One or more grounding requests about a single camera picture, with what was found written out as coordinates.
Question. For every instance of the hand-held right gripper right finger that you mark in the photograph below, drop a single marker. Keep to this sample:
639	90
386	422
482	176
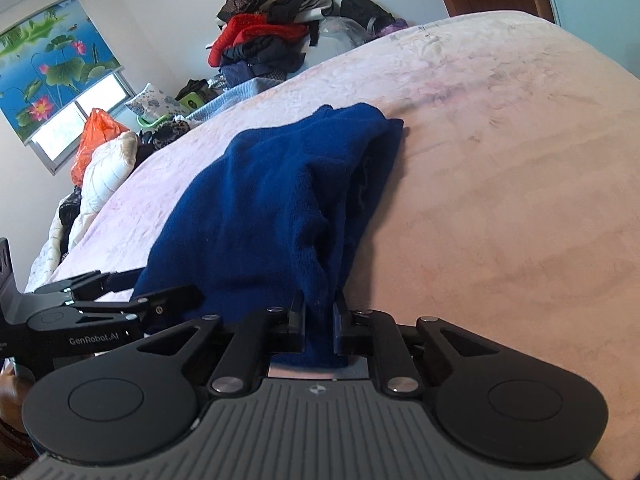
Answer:
345	327

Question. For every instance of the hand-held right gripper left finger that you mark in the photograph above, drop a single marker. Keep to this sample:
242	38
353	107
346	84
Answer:
295	325

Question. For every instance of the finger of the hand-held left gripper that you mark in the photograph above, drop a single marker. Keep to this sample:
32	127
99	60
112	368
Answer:
90	282
165	302

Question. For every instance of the blue sweater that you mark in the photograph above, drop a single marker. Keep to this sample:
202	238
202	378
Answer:
275	200

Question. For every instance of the dark patterned clothes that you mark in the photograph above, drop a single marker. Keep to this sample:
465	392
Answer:
70	210

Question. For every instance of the person's left hand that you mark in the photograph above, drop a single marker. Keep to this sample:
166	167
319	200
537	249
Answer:
11	395

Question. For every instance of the white quilted jacket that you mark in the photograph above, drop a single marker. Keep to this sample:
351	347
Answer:
110	160

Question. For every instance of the orange plastic bag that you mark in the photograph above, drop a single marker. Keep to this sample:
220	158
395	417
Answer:
95	135

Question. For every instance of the window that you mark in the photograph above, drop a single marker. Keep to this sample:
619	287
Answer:
65	125

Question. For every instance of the green plastic basin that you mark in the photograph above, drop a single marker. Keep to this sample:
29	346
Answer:
152	121

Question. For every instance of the floral pillow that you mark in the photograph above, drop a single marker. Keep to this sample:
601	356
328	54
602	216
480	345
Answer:
155	100

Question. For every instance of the pink blanket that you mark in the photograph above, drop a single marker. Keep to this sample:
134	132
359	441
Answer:
500	185

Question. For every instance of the green and black bag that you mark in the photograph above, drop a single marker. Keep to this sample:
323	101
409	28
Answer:
192	92

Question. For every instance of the light blue quilted blanket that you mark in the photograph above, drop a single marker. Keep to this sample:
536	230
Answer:
225	97

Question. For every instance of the lotus print roller blind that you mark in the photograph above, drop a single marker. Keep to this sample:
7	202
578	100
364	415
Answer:
50	60

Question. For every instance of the checked cloth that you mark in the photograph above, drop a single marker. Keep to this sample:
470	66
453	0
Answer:
217	82

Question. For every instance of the navy jacket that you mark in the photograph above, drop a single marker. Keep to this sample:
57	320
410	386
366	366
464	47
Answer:
265	60

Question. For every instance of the red garment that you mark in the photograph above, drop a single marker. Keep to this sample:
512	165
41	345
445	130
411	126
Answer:
240	30

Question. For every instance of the clear plastic bag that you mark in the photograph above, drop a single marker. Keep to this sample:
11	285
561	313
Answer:
340	30

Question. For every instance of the purple cloth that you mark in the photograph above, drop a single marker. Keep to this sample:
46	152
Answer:
392	27

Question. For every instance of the dark patterned garment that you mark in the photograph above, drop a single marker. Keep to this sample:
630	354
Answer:
245	0

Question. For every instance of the black and white garment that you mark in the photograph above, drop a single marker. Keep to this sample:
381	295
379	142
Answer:
300	7

